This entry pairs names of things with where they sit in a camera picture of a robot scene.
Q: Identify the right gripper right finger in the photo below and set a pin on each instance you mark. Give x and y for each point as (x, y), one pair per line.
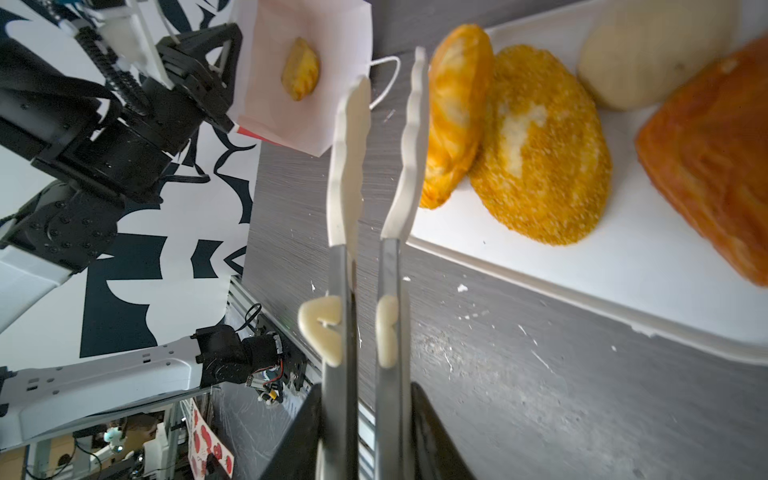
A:
(394, 447)

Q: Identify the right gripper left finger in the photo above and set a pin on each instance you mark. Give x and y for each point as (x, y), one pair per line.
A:
(329, 324)

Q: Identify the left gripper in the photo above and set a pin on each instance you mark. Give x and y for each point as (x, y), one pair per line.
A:
(118, 138)

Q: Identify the red white paper bag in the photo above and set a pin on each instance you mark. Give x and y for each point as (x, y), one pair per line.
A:
(340, 32)

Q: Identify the yellow oval fake bread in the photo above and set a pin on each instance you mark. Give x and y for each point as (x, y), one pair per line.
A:
(543, 168)

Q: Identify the yellow twisted ring bread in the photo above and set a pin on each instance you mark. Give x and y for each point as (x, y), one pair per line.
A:
(460, 75)

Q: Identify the white steamed bun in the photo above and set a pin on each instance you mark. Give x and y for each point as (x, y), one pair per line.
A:
(639, 52)

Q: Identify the orange croissant fake bread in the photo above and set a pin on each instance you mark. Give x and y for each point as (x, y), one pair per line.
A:
(705, 151)

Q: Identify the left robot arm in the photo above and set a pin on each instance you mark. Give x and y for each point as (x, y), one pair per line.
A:
(61, 230)

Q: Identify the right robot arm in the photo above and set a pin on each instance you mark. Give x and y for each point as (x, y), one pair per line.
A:
(37, 402)

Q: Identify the small yellow fake bread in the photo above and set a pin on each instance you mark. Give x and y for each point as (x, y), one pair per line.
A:
(301, 71)

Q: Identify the white plastic tray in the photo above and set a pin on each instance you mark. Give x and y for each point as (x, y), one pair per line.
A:
(643, 265)

